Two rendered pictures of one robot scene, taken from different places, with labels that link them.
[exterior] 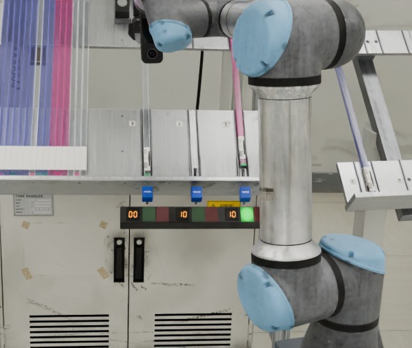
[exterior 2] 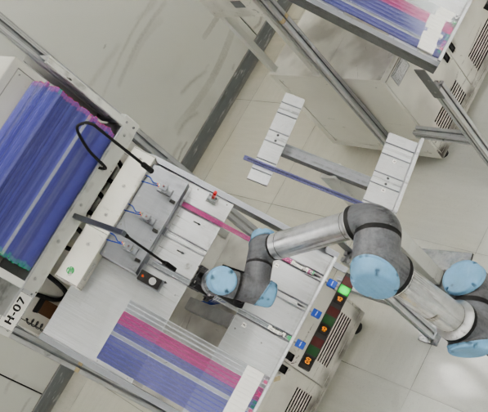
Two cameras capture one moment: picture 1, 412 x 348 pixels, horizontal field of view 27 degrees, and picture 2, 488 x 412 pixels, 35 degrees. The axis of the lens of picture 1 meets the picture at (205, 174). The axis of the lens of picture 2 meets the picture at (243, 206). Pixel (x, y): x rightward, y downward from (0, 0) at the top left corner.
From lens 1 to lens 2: 1.25 m
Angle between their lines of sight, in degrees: 22
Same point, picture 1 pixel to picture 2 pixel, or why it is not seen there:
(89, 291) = (280, 392)
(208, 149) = (288, 287)
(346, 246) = (464, 283)
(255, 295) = (469, 351)
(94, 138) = (242, 356)
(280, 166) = (432, 305)
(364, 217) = not seen: hidden behind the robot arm
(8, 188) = not seen: outside the picture
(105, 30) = (160, 301)
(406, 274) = (324, 154)
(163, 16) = (258, 294)
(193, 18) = (266, 275)
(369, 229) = not seen: hidden behind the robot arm
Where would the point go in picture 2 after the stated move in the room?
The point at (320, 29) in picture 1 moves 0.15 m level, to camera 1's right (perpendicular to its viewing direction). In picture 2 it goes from (393, 244) to (426, 193)
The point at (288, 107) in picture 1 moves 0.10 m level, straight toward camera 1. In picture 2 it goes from (414, 285) to (443, 303)
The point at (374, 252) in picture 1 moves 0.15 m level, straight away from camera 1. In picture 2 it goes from (476, 270) to (440, 244)
